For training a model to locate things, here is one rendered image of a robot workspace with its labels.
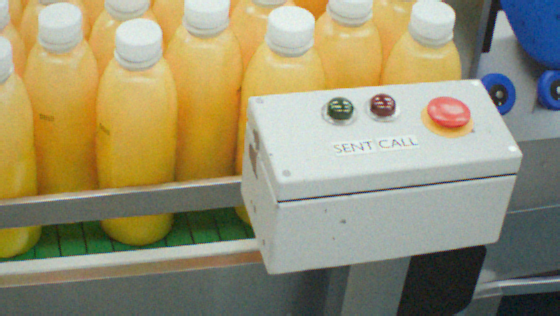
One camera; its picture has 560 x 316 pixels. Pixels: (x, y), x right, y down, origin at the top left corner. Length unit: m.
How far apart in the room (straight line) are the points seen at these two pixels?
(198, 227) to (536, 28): 0.43
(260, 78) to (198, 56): 0.06
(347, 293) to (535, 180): 0.34
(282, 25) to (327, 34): 0.07
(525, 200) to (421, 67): 0.30
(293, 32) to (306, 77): 0.04
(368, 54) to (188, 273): 0.25
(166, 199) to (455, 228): 0.25
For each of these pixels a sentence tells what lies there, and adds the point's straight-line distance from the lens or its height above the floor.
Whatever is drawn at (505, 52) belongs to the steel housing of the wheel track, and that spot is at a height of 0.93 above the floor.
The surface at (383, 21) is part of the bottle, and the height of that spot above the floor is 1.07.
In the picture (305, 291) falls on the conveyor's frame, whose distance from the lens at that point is 1.12.
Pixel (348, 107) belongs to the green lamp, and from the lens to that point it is 0.90.
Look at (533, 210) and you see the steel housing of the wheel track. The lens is 1.30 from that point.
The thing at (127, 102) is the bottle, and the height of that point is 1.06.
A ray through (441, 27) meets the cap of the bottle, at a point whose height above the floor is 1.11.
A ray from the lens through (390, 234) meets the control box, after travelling 0.92.
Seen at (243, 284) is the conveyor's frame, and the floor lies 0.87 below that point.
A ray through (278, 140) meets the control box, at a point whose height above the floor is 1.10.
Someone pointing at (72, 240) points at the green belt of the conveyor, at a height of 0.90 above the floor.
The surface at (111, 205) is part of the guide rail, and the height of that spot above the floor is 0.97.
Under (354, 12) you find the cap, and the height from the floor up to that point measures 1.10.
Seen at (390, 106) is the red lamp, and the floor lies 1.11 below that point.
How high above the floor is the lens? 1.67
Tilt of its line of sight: 41 degrees down
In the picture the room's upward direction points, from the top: 6 degrees clockwise
